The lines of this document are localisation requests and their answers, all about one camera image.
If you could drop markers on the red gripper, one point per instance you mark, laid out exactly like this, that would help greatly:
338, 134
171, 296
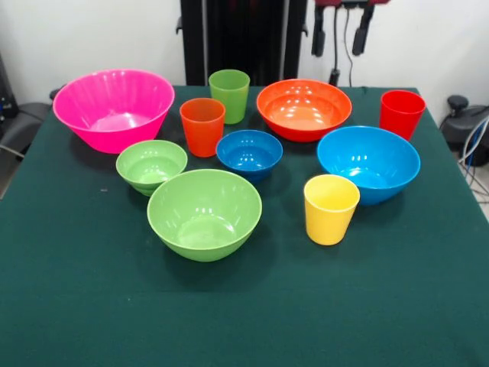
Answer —
326, 2

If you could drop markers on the orange bowl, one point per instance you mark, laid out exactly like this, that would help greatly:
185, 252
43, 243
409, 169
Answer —
302, 112

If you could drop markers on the large light blue bowl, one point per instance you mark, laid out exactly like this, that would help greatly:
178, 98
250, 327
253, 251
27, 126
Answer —
366, 160

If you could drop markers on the small dark blue bowl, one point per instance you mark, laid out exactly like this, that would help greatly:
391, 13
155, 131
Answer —
248, 153

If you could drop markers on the orange cup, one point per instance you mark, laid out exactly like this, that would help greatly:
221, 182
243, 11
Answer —
202, 134

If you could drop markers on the yellow cup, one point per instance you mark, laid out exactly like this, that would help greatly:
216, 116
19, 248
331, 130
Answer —
330, 218

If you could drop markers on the large green bowl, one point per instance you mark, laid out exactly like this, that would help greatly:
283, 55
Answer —
204, 214

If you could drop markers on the red cup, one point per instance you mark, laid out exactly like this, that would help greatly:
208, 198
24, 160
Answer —
401, 118

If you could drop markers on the green cup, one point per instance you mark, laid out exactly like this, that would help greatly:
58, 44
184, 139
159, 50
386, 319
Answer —
229, 100

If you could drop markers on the black chair base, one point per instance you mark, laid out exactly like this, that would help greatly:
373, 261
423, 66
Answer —
464, 126

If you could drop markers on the small green bowl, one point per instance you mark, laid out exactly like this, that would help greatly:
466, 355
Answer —
147, 162

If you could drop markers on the large pink bowl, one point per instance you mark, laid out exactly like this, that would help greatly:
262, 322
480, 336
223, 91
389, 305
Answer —
114, 99

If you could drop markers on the dark green table cloth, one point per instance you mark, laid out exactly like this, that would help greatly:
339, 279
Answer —
344, 306

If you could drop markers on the grey office chair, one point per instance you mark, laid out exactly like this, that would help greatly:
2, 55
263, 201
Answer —
23, 122

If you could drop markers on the black equipment box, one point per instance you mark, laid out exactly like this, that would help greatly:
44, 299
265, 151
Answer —
7, 95

